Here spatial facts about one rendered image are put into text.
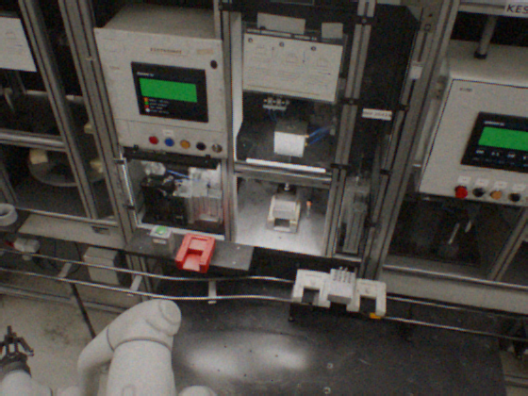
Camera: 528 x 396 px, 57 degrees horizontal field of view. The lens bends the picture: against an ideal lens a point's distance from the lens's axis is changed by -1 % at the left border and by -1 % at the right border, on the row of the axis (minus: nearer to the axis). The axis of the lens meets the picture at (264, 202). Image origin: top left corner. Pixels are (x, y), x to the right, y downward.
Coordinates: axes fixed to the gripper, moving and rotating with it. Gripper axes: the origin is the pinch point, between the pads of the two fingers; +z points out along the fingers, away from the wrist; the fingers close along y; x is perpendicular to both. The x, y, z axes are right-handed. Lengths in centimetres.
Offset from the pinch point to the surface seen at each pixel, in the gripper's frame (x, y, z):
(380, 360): 20, -130, -48
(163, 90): -82, -56, -1
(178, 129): -68, -63, 3
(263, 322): 16, -95, -11
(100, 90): -80, -39, 18
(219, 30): -103, -68, -17
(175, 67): -91, -59, -6
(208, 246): -17, -77, 6
